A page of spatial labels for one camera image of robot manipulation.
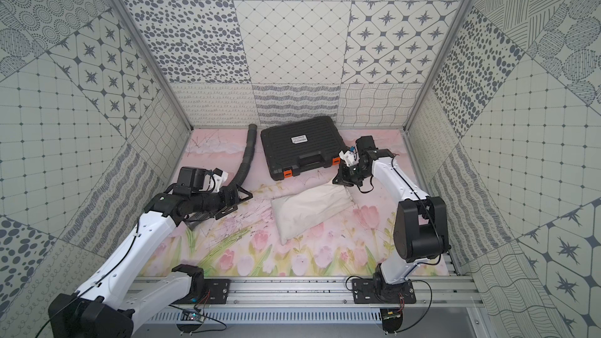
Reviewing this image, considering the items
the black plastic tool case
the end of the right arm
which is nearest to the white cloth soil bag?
the end of the right arm

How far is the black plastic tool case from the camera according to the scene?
3.28 feet

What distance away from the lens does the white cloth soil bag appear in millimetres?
840

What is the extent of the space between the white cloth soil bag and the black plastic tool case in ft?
0.52

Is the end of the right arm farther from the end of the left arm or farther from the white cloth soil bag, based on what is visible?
the end of the left arm

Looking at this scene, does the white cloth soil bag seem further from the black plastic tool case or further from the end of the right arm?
the black plastic tool case
